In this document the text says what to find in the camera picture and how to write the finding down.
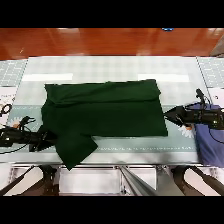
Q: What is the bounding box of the blue garment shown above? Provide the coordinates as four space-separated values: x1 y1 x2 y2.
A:
194 102 224 168

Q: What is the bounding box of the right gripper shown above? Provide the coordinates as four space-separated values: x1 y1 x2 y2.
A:
178 105 202 127

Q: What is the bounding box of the silver frame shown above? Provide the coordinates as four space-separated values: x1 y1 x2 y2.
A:
0 162 224 196

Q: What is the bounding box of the dark green T-shirt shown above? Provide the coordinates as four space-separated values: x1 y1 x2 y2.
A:
39 78 169 171

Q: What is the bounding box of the black cable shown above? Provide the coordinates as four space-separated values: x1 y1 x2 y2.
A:
207 126 224 145

